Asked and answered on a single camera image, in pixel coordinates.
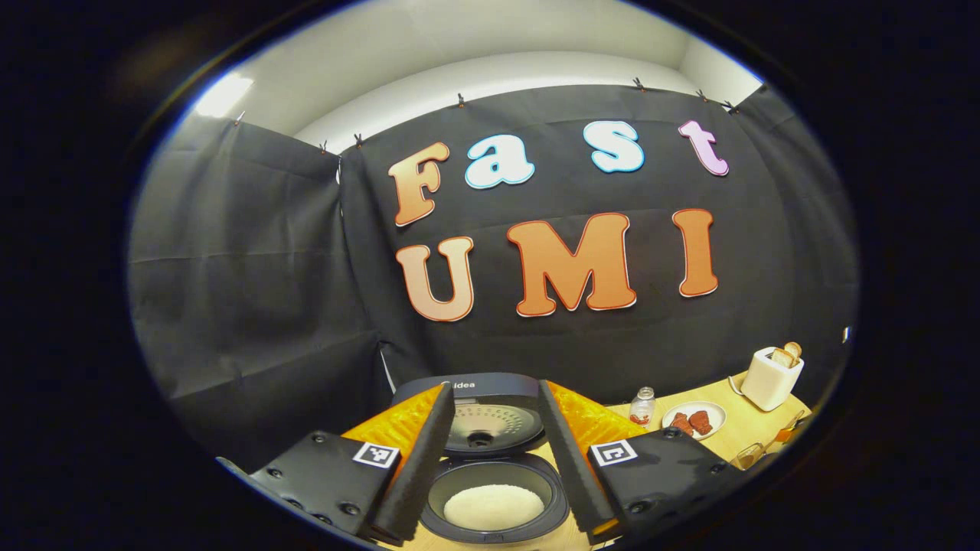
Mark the white toaster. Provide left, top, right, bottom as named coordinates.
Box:
left=740, top=347, right=805, bottom=412

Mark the white round plate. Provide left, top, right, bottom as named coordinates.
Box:
left=661, top=401, right=727, bottom=441

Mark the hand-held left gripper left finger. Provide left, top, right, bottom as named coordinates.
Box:
left=217, top=382, right=457, bottom=546

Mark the white rice heap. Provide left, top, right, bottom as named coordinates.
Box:
left=443, top=484, right=546, bottom=532

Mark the black backdrop cloth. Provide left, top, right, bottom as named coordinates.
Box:
left=129, top=83, right=860, bottom=475

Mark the dark rice cooker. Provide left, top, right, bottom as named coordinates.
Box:
left=392, top=373, right=572, bottom=546

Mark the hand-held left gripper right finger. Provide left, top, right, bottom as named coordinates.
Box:
left=537, top=380, right=750, bottom=546

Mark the ceiling light panel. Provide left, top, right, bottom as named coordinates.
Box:
left=195, top=73, right=254, bottom=119

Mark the small clear bottle red label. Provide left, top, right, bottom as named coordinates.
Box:
left=629, top=386, right=657, bottom=427

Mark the metal wire chopstick holder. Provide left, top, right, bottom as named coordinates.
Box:
left=733, top=411, right=807, bottom=471

